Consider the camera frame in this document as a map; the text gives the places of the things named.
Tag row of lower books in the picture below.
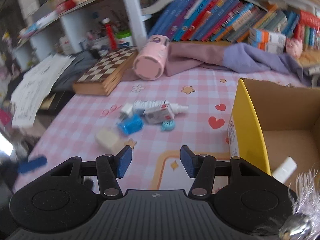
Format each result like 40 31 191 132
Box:
148 0 300 43

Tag yellow cardboard box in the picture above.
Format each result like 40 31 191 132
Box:
227 79 319 189

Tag light blue round charm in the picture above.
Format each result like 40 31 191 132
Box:
161 120 176 132

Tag red thick book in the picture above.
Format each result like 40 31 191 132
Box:
299 10 320 29

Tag small pink pig toy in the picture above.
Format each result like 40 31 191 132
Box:
285 38 303 59

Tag pink purple cloth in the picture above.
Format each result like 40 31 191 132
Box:
122 42 311 86

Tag green lid white jar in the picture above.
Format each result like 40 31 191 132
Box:
116 30 133 48

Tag red hanging tassel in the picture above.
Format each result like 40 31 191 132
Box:
103 18 117 50

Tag pink checked tablecloth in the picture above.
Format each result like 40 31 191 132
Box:
13 65 308 193

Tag grey cloth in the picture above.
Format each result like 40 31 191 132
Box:
52 51 98 92

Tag blue crumpled packet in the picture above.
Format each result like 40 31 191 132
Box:
117 114 144 135

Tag white red small carton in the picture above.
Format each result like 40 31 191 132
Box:
143 103 175 125

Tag white bookshelf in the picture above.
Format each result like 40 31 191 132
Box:
14 0 319 68

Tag stack of white papers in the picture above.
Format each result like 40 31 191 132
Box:
10 54 74 128

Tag pink cylindrical cup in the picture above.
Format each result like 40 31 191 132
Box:
132 35 170 81

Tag wooden chess box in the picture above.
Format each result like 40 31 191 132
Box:
73 47 138 96

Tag orange white box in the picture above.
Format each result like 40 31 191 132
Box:
249 28 286 46

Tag small white plug adapter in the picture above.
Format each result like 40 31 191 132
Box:
119 103 133 120

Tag white printed tube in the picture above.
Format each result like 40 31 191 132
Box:
132 100 189 115

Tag white cube charger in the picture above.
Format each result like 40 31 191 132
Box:
95 128 125 155

